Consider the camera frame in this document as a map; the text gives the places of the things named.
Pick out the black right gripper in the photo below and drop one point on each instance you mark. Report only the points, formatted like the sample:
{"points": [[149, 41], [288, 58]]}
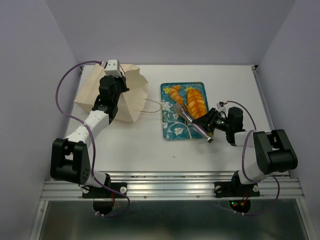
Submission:
{"points": [[207, 122]]}

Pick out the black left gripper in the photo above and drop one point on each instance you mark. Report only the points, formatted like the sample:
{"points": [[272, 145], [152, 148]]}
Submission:
{"points": [[122, 79]]}

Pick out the orange twisted fake bread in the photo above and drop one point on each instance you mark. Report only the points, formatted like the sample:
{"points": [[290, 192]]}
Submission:
{"points": [[196, 105]]}

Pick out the beige paper bag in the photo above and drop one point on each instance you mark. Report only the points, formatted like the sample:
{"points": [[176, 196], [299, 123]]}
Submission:
{"points": [[130, 104]]}

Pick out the fake croissant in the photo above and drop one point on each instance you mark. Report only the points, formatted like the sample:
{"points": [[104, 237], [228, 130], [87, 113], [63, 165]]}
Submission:
{"points": [[174, 94]]}

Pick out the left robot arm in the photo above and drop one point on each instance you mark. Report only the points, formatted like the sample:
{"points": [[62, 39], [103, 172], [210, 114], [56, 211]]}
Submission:
{"points": [[70, 159]]}

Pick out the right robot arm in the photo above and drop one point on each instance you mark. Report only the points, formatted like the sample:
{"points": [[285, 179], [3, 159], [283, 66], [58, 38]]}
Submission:
{"points": [[237, 136]]}

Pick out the teal floral tray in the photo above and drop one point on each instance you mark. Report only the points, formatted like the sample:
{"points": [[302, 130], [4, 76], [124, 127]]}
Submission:
{"points": [[177, 122]]}

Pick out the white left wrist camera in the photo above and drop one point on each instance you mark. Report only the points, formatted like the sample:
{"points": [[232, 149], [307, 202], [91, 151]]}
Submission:
{"points": [[112, 68]]}

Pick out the aluminium table edge rail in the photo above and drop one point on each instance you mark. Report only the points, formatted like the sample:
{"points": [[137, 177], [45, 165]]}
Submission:
{"points": [[270, 120]]}

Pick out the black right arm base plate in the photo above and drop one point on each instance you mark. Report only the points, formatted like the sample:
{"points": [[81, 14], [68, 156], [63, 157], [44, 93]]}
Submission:
{"points": [[226, 189]]}

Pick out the aluminium front frame rail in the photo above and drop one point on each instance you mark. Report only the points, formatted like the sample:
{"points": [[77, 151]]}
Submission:
{"points": [[161, 186]]}

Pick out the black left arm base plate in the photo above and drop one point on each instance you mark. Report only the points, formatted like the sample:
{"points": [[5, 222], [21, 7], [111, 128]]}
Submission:
{"points": [[91, 192]]}

